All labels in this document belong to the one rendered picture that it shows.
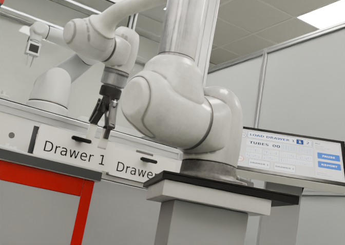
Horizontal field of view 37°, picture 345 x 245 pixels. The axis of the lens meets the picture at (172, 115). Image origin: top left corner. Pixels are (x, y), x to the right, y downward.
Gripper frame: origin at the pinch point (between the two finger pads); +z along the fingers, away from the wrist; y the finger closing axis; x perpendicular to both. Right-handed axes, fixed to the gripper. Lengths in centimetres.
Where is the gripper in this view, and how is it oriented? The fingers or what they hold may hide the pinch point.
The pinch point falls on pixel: (95, 142)
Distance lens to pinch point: 180.0
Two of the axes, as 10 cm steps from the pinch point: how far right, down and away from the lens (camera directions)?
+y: -4.7, -0.9, 8.8
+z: -2.8, 9.6, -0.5
